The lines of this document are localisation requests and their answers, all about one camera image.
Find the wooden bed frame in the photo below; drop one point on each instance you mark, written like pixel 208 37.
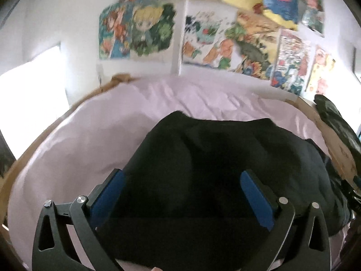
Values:
pixel 338 152

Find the white fish poster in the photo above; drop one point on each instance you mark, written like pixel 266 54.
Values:
pixel 203 31

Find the pink bed sheet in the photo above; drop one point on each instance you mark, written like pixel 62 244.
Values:
pixel 84 135

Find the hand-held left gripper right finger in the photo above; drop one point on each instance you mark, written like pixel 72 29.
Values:
pixel 258 200

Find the small red grey poster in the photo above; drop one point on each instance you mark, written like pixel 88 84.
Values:
pixel 311 8

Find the blue orange cartoon poster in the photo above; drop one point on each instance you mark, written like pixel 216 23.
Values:
pixel 114 34

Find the green blond character poster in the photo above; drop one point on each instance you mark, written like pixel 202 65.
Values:
pixel 151 31

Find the comic panel poster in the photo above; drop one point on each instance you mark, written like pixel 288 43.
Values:
pixel 292 62

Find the bright window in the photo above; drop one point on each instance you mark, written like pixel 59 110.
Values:
pixel 33 96

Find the orange green dinosaur poster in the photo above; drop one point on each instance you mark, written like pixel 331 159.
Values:
pixel 253 45

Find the dark cloth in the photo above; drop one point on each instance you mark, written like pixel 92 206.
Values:
pixel 335 121

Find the pink yellow poster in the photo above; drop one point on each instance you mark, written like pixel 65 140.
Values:
pixel 321 73

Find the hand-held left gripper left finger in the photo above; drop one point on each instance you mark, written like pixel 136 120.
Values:
pixel 108 197

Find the black garment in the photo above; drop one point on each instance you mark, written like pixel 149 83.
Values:
pixel 211 152

